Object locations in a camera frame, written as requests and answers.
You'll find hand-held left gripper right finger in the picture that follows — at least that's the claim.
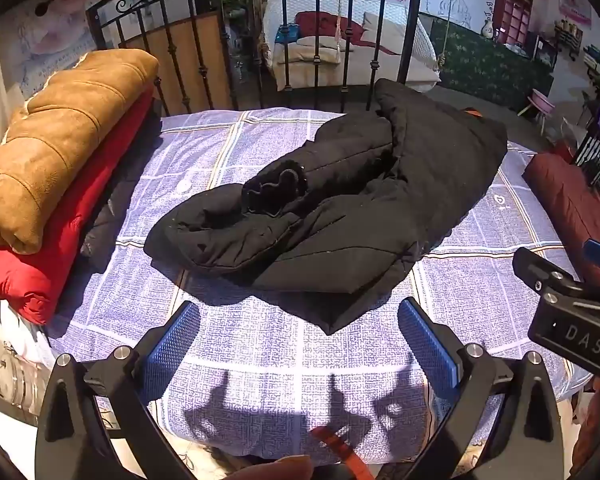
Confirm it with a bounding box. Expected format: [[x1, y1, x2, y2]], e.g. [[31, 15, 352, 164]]
[[397, 297, 566, 480]]

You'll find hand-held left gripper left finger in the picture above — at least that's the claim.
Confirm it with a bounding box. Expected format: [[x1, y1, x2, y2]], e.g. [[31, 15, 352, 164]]
[[34, 301, 202, 480]]

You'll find black padded jacket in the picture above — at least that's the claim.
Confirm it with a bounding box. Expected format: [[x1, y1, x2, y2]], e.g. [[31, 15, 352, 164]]
[[144, 78, 509, 336]]

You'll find person's left hand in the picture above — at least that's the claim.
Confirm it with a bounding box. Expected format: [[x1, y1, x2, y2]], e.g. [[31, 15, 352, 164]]
[[228, 455, 313, 480]]

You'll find maroon pillow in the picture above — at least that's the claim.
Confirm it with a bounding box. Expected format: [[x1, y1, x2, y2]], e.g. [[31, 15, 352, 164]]
[[522, 152, 600, 291]]

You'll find black metal rack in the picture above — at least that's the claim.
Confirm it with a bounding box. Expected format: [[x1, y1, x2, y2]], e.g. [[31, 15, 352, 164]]
[[572, 95, 600, 191]]

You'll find blue checked bedsheet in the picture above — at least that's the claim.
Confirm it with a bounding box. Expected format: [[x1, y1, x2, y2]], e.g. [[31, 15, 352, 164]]
[[45, 107, 588, 466]]

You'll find dark grey puffer jacket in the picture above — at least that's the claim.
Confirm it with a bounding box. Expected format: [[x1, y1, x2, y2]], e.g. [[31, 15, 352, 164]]
[[80, 110, 163, 266]]

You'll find red jacket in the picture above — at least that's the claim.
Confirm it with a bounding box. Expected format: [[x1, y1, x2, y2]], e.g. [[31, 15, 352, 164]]
[[0, 85, 156, 326]]

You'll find pink stool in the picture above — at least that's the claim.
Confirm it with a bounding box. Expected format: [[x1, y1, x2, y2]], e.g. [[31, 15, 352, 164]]
[[517, 88, 556, 123]]

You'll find white cloth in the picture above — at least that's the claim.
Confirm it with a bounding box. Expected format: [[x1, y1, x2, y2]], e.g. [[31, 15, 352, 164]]
[[0, 285, 56, 426]]

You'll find green patterned rug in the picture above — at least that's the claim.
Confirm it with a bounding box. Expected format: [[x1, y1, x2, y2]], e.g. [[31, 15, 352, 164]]
[[430, 20, 556, 108]]

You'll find tan suede jacket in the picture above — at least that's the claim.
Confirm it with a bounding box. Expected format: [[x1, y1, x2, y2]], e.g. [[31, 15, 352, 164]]
[[0, 50, 160, 256]]

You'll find white swing sofa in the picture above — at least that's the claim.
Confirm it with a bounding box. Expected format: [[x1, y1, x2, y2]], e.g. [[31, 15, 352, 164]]
[[261, 0, 443, 92]]

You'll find wooden dresser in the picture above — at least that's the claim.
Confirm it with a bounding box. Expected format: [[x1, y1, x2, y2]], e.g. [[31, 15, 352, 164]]
[[130, 12, 231, 116]]

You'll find beige folded blanket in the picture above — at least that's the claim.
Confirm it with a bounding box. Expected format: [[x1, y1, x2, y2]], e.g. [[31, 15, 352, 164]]
[[285, 35, 343, 66]]

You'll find red cloth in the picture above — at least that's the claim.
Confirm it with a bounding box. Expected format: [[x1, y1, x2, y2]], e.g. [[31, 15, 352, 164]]
[[295, 10, 406, 56]]

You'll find orange strap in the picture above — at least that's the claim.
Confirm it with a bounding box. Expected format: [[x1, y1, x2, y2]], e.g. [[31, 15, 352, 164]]
[[312, 425, 376, 480]]

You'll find black metal bed frame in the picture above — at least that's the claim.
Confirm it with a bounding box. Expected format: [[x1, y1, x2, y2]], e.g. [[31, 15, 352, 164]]
[[85, 0, 456, 116]]

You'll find wall poster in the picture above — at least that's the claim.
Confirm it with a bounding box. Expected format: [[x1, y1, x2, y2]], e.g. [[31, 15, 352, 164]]
[[0, 0, 111, 101]]

